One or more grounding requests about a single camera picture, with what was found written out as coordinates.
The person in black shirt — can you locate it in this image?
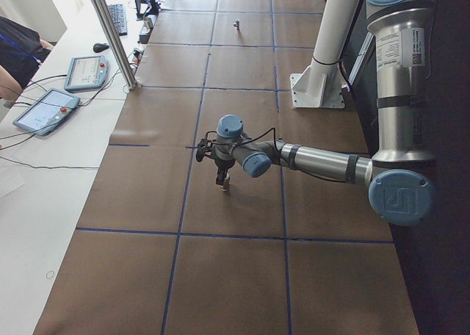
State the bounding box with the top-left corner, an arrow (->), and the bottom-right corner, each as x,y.
1,16 -> 54,101

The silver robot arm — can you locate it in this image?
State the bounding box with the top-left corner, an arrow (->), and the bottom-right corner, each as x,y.
197,0 -> 435,226

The blue teach pendant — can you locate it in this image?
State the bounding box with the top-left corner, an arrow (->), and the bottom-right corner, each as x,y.
12,88 -> 80,137
64,55 -> 108,93

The aluminium profile post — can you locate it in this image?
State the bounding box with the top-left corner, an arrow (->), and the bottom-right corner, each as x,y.
91,0 -> 138,91

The black keyboard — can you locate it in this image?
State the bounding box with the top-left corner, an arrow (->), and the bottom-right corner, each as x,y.
107,3 -> 128,36

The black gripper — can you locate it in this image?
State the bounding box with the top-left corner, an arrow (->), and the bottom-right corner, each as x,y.
215,160 -> 233,186

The black computer mouse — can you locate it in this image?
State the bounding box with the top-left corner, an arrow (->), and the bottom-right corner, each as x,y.
93,43 -> 109,53

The far blue teach pendant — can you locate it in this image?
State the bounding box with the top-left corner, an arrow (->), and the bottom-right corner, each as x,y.
64,55 -> 108,93

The near blue teach pendant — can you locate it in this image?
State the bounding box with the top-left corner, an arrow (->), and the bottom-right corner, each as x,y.
12,88 -> 80,137

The black monitor stand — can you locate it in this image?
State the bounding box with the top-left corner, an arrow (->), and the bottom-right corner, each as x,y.
134,0 -> 160,20

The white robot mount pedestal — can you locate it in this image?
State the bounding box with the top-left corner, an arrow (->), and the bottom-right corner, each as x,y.
290,0 -> 360,109

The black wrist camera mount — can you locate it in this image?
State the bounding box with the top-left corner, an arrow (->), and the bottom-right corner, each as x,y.
195,137 -> 217,162

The silver metal cylinder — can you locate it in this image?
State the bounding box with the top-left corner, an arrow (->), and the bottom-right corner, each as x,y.
143,16 -> 153,29

